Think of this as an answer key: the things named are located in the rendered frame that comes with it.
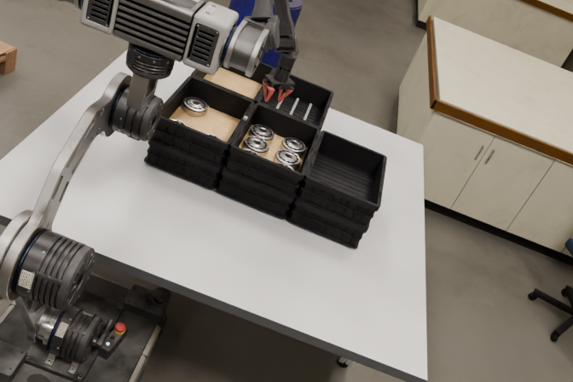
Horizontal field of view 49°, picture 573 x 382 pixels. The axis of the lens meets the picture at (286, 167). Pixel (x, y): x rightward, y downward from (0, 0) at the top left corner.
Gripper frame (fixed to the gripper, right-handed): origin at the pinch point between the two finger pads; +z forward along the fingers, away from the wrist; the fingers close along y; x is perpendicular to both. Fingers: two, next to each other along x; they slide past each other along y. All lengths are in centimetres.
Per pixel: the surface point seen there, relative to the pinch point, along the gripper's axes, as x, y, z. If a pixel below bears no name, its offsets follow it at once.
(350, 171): 18.5, -37.9, 23.8
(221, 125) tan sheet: -16.7, 7.5, 23.3
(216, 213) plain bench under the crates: 20.5, 24.0, 36.9
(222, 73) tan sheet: -59, -14, 23
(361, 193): 32, -34, 24
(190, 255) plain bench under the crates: 39, 43, 37
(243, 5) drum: -179, -94, 37
